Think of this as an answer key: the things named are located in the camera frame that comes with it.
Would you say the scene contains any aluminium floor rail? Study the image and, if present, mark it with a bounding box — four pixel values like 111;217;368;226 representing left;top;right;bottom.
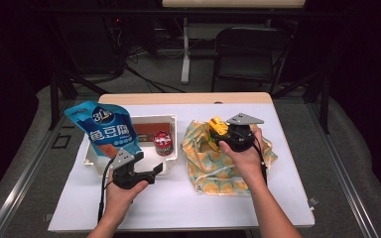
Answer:
306;98;380;238
0;118;64;238

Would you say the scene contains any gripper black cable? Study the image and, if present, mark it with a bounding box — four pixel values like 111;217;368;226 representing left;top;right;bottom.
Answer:
252;135;268;186
97;158;117;223

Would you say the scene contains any person's right hand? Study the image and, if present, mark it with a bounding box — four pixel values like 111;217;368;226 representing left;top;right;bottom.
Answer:
218;128;266;184

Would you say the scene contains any black folding chair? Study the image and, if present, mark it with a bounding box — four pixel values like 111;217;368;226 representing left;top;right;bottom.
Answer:
210;26;294;95

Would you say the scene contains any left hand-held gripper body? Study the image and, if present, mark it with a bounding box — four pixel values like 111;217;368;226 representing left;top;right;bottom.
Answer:
110;147;157;190

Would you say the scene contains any black floor cable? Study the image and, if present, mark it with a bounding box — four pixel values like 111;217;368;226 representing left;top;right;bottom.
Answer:
123;63;187;94

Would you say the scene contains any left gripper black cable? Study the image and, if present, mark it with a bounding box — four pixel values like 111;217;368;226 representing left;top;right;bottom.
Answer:
97;158;117;223

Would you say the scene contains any person's left hand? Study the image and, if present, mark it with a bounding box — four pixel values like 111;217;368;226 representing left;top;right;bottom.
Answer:
103;171;151;225

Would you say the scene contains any white plastic bin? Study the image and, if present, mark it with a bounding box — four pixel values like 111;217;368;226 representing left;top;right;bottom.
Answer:
82;113;179;177

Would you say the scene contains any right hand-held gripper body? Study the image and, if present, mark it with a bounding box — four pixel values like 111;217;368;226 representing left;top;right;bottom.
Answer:
225;112;266;154

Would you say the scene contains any beige desk with white leg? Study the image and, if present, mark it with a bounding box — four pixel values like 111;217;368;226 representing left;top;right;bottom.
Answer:
162;0;307;85

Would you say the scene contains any red lidded can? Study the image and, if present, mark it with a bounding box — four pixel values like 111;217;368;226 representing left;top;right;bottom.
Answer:
153;130;175;157

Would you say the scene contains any lemon print fabric bag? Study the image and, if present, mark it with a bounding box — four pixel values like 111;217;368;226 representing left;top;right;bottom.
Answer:
181;119;279;196

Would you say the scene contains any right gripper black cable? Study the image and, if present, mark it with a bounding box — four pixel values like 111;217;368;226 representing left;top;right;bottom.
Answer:
252;135;268;186

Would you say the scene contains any blue snack pouch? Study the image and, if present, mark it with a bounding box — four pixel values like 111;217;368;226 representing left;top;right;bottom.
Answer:
63;100;143;159

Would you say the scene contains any black metal stand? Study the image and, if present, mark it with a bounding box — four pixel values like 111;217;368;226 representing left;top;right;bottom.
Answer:
271;70;331;135
48;70;110;131

